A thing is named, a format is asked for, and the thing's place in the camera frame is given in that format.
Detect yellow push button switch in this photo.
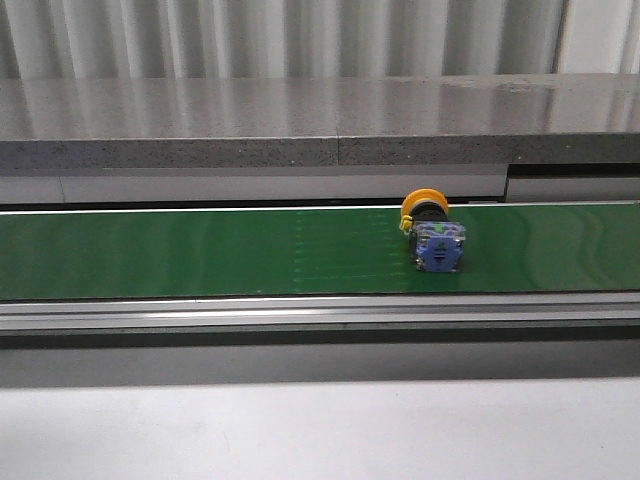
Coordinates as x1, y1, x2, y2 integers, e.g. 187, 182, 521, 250
399, 188, 466, 273

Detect green conveyor belt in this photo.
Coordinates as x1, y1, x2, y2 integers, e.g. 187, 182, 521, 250
1, 203, 639, 301

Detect grey stone counter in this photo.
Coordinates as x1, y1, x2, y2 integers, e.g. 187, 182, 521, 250
1, 74, 639, 206

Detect white pleated curtain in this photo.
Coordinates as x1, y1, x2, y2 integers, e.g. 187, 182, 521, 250
1, 1, 639, 79

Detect aluminium conveyor frame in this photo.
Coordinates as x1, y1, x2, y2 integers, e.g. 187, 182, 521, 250
0, 199, 640, 346

